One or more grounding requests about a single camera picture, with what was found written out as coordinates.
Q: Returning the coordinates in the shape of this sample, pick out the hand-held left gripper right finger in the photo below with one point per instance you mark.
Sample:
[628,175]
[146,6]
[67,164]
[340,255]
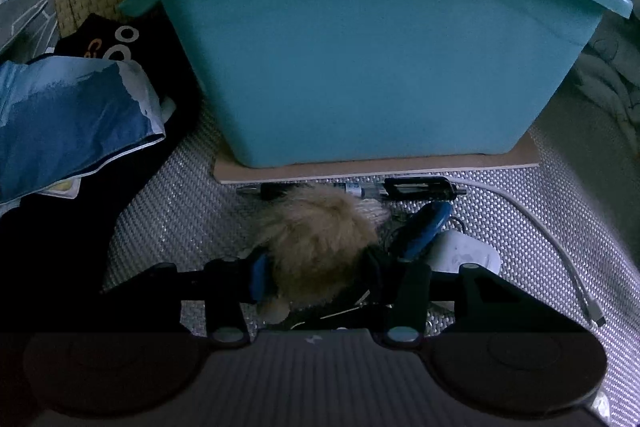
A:
[381,274]

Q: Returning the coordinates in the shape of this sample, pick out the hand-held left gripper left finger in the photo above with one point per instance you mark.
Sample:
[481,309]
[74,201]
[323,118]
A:
[260,278]

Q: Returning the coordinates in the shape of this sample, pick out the brown furry pompom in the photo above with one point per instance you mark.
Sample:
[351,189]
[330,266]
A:
[315,247]

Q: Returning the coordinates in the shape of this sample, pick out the teal plastic bin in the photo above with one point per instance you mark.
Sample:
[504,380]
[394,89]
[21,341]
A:
[375,57]

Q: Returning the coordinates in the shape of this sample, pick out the silver woven mat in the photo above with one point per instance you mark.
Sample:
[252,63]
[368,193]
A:
[190,217]

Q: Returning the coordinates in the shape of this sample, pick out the black pen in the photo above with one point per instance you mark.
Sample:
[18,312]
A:
[417,188]

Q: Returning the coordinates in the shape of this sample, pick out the black cloth with white rings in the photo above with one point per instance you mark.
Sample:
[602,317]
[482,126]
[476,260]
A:
[150,72]

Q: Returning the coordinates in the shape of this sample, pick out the blue patterned cloth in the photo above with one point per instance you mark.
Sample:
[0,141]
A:
[65,117]

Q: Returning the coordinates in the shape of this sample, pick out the pale green leaf-print blanket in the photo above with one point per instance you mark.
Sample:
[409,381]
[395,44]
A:
[616,72]

